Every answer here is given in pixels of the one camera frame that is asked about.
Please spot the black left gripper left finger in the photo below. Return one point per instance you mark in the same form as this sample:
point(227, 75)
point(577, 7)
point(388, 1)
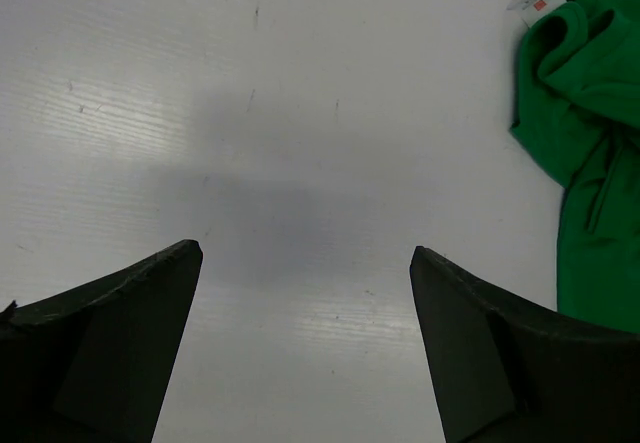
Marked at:
point(93, 364)

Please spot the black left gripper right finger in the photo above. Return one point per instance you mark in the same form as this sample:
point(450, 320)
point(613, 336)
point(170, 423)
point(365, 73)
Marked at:
point(505, 369)

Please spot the green t shirt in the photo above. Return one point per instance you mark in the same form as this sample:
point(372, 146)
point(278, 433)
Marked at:
point(577, 115)

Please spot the white shirt label tag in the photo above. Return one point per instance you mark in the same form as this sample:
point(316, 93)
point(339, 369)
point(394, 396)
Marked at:
point(531, 11)

